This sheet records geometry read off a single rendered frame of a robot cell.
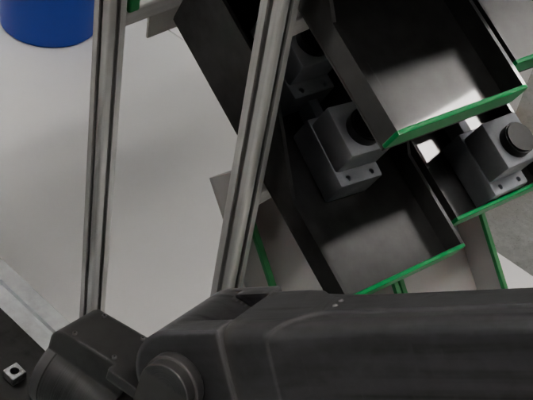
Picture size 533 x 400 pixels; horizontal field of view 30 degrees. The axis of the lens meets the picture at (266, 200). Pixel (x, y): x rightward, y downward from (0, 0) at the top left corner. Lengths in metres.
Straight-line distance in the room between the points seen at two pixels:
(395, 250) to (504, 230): 2.02
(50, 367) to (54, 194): 0.73
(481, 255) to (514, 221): 1.83
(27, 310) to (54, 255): 0.20
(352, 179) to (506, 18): 0.18
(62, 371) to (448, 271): 0.53
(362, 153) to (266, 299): 0.25
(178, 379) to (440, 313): 0.14
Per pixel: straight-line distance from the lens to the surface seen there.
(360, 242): 0.81
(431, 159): 0.91
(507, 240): 2.81
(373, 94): 0.67
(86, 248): 1.00
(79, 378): 0.62
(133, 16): 0.85
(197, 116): 1.50
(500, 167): 0.87
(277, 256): 0.90
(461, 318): 0.47
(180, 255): 1.27
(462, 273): 1.06
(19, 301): 1.08
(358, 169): 0.81
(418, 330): 0.48
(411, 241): 0.84
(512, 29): 0.83
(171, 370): 0.53
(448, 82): 0.74
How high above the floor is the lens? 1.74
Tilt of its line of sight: 40 degrees down
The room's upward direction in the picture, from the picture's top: 12 degrees clockwise
